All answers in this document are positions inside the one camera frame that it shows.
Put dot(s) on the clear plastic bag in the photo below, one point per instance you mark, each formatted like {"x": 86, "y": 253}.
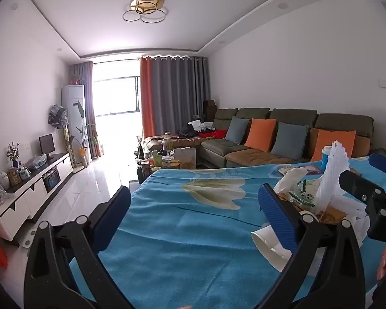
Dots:
{"x": 40, "y": 161}

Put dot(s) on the golden brown snack wrapper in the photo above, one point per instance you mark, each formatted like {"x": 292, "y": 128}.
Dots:
{"x": 333, "y": 214}

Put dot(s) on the fan with cloth cover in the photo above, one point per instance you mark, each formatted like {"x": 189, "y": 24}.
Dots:
{"x": 58, "y": 116}

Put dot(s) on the white standing air conditioner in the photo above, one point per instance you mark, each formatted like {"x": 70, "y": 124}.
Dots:
{"x": 71, "y": 103}

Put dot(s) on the bonsai plant in blue vase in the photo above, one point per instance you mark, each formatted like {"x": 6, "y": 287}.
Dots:
{"x": 13, "y": 153}

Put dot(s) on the wooden photo frame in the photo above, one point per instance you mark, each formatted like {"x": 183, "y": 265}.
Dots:
{"x": 14, "y": 177}

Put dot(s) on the blue flower printed blanket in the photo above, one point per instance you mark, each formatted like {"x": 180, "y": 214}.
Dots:
{"x": 180, "y": 231}

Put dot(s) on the white ceramic jar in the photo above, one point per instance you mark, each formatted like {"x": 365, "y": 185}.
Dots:
{"x": 3, "y": 180}

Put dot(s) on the white tissue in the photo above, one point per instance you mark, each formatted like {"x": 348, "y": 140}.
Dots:
{"x": 288, "y": 180}

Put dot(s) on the white paper cup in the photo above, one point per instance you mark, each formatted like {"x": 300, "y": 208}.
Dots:
{"x": 270, "y": 244}

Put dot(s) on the small potted plant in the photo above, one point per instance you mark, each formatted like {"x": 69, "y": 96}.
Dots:
{"x": 75, "y": 79}

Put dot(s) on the window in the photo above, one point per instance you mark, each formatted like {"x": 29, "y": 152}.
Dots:
{"x": 115, "y": 96}

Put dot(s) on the blue white porcelain jar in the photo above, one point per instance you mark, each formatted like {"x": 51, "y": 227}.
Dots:
{"x": 24, "y": 173}

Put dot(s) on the white wall panel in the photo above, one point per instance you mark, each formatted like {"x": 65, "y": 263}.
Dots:
{"x": 385, "y": 83}

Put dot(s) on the clear green printed wrapper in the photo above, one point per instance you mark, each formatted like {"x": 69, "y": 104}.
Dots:
{"x": 304, "y": 196}

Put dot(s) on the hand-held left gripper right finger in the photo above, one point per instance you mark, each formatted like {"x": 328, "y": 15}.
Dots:
{"x": 276, "y": 219}

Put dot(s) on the beige paper bag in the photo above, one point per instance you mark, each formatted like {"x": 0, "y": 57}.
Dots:
{"x": 185, "y": 158}

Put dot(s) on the white and black TV cabinet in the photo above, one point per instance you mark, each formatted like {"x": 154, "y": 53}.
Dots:
{"x": 29, "y": 196}

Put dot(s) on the green brown sofa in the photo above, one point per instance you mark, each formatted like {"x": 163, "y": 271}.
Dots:
{"x": 218, "y": 148}

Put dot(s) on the white wall socket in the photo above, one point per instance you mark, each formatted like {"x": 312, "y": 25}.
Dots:
{"x": 23, "y": 146}

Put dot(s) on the tall plant in yellow pot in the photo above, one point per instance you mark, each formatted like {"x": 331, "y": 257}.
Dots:
{"x": 83, "y": 151}

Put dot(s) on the white plastic bag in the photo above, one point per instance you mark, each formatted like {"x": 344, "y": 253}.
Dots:
{"x": 333, "y": 173}

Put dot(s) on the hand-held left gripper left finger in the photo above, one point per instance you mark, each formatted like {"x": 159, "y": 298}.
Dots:
{"x": 114, "y": 214}

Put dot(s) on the blue cup with white lid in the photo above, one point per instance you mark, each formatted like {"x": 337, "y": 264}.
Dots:
{"x": 325, "y": 159}

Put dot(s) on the pile of clothes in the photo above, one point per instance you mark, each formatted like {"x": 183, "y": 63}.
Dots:
{"x": 199, "y": 130}

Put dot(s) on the white board with holes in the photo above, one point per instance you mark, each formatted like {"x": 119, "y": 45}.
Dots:
{"x": 29, "y": 236}

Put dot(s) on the black monitor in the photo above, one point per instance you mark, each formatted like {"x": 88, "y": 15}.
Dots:
{"x": 46, "y": 144}

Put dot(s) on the orange cushion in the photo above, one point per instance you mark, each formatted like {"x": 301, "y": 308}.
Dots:
{"x": 328, "y": 141}
{"x": 260, "y": 135}

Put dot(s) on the blue grey cushion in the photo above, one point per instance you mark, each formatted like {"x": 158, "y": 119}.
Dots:
{"x": 289, "y": 140}
{"x": 237, "y": 130}

